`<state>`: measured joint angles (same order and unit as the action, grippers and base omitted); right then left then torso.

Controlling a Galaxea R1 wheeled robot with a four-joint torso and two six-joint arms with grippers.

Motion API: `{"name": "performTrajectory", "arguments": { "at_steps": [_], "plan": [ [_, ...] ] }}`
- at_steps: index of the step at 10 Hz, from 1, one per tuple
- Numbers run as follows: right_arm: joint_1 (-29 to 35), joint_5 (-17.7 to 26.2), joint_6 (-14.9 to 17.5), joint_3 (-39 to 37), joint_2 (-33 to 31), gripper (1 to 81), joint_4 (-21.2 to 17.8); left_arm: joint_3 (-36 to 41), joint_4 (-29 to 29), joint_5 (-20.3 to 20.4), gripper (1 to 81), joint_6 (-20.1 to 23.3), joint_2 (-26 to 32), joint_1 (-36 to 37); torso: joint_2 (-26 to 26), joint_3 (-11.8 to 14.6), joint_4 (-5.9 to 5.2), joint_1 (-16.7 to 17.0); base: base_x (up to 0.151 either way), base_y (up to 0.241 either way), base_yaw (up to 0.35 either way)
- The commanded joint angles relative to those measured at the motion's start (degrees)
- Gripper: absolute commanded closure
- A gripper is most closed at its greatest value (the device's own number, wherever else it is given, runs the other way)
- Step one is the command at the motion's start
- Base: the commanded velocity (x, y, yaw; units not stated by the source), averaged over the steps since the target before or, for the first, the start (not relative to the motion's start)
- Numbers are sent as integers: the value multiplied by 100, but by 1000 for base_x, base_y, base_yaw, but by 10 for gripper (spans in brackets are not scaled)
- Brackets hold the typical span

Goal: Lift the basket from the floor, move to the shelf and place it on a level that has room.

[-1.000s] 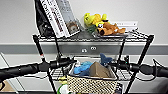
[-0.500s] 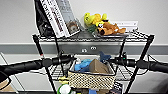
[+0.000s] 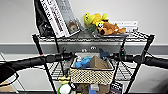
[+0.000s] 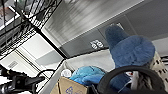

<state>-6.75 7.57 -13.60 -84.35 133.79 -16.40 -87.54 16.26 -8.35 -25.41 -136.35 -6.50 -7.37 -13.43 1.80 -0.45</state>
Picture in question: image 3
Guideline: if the pale woven basket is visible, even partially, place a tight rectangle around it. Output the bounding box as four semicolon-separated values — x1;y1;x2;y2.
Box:
68;59;116;85

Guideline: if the light blue plush toy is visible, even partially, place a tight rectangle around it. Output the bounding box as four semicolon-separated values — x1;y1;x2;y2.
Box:
74;55;95;70

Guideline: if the brown cardboard box in basket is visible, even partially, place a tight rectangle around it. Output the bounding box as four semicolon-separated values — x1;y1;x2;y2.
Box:
86;55;111;71

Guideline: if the orange dog plush toy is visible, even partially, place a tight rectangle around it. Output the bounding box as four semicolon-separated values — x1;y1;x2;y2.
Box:
95;20;128;37

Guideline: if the flat white box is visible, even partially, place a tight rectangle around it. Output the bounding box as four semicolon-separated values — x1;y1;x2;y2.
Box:
112;20;140;33

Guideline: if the grey box with picture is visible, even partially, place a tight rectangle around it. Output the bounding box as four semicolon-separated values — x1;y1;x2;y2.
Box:
54;0;82;36

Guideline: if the small blue box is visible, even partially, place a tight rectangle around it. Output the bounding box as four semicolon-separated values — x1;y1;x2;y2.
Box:
87;83;101;94

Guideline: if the yellow green plush toy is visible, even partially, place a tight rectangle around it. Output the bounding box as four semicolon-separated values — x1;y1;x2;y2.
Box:
82;12;109;30

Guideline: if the white wall socket pair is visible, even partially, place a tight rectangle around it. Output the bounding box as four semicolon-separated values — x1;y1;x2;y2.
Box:
89;46;98;52

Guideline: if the black wire shelf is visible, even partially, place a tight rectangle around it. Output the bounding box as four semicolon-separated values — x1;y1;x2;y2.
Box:
31;29;156;94

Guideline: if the thin black cable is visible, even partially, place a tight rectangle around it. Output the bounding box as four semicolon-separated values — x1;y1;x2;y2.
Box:
0;74;20;88

